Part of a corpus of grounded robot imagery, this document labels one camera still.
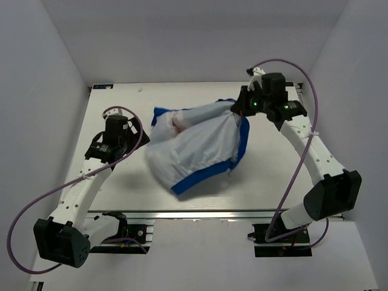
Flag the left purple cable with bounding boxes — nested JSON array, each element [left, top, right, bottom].
[[6, 105, 144, 275]]

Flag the blue white red jacket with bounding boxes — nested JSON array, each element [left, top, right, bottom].
[[145, 99, 250, 195]]

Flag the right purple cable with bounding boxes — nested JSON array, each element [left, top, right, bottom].
[[248, 59, 330, 251]]

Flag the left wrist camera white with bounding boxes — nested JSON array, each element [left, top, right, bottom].
[[102, 107, 123, 119]]

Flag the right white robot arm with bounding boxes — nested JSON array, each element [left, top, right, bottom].
[[231, 67, 362, 242]]

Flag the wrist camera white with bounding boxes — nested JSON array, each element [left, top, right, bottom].
[[102, 107, 123, 119], [246, 67, 266, 91]]

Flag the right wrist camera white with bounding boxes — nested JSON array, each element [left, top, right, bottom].
[[246, 67, 266, 91]]

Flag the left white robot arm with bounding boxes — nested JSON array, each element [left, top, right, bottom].
[[33, 115, 150, 268]]

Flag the aluminium front rail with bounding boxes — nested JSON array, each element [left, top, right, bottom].
[[45, 208, 343, 227]]

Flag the purple cable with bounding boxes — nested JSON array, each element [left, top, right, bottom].
[[248, 59, 330, 251], [6, 105, 144, 275]]

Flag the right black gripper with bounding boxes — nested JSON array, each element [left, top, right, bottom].
[[230, 85, 270, 117]]

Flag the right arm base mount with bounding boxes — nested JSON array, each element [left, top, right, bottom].
[[247, 224, 312, 258]]

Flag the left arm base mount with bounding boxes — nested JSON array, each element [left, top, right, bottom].
[[90, 211, 154, 255]]

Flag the left blue table label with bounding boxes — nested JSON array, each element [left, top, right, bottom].
[[92, 84, 113, 90]]

